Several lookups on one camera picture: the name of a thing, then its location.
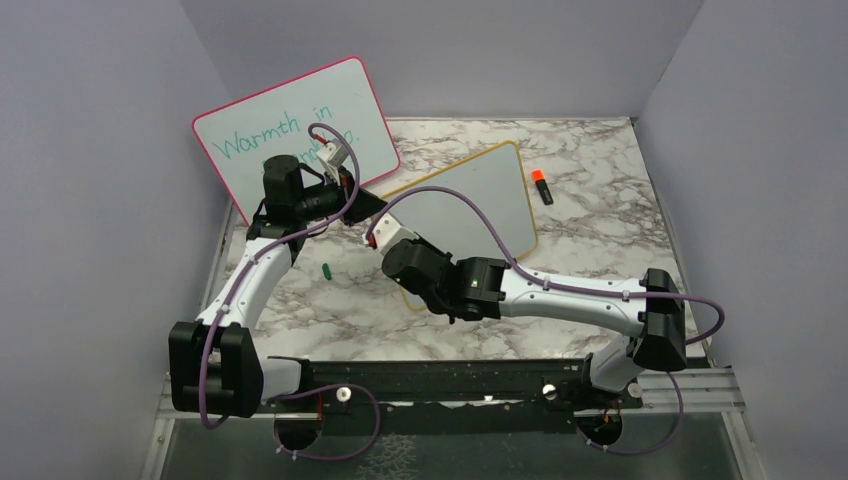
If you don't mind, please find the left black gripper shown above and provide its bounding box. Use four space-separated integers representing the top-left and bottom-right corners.
296 165 389 227

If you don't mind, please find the yellow framed whiteboard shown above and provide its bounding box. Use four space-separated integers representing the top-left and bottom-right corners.
370 139 539 313

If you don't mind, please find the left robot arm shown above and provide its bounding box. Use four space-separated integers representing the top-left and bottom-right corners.
168 155 386 418

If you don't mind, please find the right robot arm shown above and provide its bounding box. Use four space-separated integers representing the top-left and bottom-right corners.
381 239 687 407

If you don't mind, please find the pink framed whiteboard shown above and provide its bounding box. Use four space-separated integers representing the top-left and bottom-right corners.
192 56 400 219

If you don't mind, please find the orange black highlighter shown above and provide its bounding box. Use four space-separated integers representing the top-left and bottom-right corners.
531 169 554 206

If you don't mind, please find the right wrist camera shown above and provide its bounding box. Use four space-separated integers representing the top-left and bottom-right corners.
363 214 419 255

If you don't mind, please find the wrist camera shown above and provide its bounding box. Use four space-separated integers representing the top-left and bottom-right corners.
363 214 419 255
316 140 349 175

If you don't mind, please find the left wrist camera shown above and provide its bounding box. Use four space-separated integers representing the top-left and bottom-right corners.
316 140 349 175

